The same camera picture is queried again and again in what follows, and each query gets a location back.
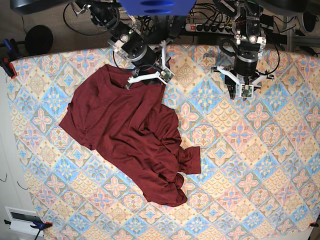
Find blue orange clamp lower left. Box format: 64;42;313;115
4;220;53;240

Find white floor outlet box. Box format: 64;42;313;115
5;206;42;236

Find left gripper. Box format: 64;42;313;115
211;65;275;100

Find blue orange clamp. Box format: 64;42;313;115
4;220;53;240
0;38;17;79

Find maroon t-shirt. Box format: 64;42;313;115
59;64;201;207

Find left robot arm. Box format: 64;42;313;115
212;0;274;100

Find white power strip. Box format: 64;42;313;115
184;23;233;35

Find patterned tile tablecloth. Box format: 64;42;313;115
5;45;320;240

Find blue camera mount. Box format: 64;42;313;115
119;0;196;16

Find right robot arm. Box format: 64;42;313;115
75;0;185;89

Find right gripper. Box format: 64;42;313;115
125;37;177;90

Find blue orange clamp upper left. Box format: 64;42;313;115
0;38;17;79

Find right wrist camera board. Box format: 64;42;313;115
160;68;175;84

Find black round stool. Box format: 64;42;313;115
24;25;54;56

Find orange clamp lower right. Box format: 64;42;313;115
309;222;319;228

